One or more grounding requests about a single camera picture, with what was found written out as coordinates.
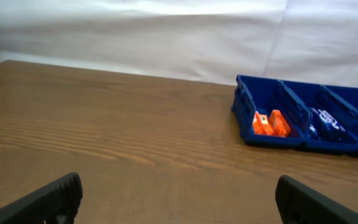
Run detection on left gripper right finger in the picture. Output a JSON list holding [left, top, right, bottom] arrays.
[[275, 174, 358, 224]]

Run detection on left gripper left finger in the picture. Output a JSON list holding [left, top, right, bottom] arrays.
[[0, 172, 83, 224]]

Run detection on blue candy pack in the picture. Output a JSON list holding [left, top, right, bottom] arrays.
[[308, 124, 321, 141], [310, 107, 346, 142]]

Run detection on orange candy box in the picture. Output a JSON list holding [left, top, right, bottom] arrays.
[[252, 111, 275, 136], [268, 109, 291, 138]]

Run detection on blue tray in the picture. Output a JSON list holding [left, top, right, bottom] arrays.
[[231, 74, 358, 157]]

